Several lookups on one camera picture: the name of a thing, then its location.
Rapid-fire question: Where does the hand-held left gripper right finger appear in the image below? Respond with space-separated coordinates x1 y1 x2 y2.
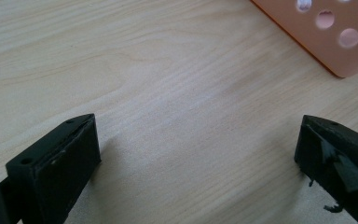
294 114 358 224

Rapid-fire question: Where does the orange perforated plastic rack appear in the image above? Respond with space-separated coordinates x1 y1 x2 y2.
250 0 358 78

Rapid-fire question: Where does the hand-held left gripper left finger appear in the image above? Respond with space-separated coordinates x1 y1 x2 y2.
0 113 103 224

